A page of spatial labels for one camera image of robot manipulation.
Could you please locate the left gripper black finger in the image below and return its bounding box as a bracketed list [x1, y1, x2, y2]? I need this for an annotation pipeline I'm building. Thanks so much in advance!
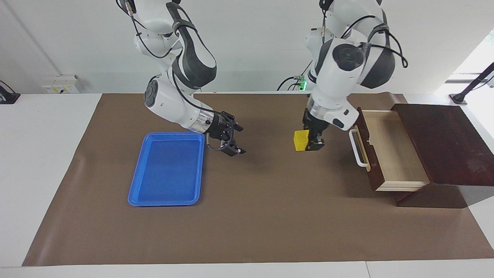
[306, 131, 326, 152]

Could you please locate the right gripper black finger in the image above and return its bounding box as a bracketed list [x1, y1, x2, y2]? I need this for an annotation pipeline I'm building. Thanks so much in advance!
[219, 137, 247, 158]
[222, 111, 244, 132]

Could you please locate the yellow cube block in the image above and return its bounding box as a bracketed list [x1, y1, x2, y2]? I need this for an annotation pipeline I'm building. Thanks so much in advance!
[293, 130, 310, 151]

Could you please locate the white drawer handle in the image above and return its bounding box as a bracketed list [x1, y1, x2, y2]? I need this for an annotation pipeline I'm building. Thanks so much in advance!
[349, 129, 371, 169]

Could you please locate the dark wood drawer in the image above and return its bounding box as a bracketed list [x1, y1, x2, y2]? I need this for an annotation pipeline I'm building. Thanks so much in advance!
[349, 107, 431, 192]

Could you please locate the dark wooden drawer cabinet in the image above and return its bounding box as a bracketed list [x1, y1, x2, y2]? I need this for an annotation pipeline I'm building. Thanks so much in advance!
[390, 103, 494, 209]

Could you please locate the blue plastic tray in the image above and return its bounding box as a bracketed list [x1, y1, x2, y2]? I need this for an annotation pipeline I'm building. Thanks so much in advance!
[128, 132, 205, 207]

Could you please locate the brown table mat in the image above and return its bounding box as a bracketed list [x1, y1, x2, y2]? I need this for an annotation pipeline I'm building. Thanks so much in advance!
[22, 93, 494, 267]

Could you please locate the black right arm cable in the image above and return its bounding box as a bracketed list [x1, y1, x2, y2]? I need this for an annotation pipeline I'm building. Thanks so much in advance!
[116, 0, 217, 115]

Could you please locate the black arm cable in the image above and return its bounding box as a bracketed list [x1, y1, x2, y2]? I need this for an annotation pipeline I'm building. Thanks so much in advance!
[116, 0, 217, 115]
[320, 0, 409, 69]

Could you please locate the black base cable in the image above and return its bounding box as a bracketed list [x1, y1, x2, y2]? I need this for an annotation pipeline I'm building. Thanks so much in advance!
[277, 60, 314, 92]

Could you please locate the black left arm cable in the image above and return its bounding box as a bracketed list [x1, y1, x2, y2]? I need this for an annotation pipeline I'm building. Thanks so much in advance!
[320, 0, 409, 69]

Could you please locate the black camera stand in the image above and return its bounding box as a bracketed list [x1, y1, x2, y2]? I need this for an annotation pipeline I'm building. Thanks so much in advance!
[450, 62, 494, 105]

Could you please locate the white wall socket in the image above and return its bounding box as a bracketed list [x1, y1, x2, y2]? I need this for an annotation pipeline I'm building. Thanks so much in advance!
[42, 75, 80, 94]

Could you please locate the black desk mount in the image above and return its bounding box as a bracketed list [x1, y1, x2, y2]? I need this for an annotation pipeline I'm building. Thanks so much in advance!
[0, 80, 20, 105]

